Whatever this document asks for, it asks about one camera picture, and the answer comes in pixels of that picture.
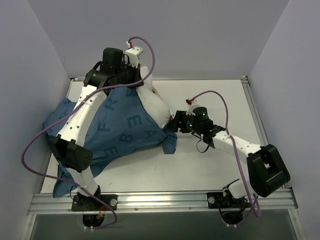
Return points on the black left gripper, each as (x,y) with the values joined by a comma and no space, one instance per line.
(135,75)

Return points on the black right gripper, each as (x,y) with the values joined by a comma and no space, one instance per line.
(180,121)

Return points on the white pillow with print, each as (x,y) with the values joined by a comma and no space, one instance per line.
(153,103)

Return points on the blue letter-print pillowcase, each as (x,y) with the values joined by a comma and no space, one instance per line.
(120,127)

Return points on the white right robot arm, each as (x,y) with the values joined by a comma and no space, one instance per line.
(267,171)

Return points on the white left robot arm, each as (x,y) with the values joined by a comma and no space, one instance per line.
(68,145)

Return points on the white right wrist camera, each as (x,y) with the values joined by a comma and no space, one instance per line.
(192,104)

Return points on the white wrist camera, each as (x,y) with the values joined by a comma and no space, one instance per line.
(134,54)
(192,104)

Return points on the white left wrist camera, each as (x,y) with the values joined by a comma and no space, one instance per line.
(134,54)

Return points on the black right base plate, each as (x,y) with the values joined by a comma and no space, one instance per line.
(224,200)

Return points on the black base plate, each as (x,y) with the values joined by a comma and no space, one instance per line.
(224,200)
(82,203)

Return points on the aluminium front rail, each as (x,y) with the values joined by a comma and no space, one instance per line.
(156,202)

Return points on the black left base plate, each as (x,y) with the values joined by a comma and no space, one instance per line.
(82,203)

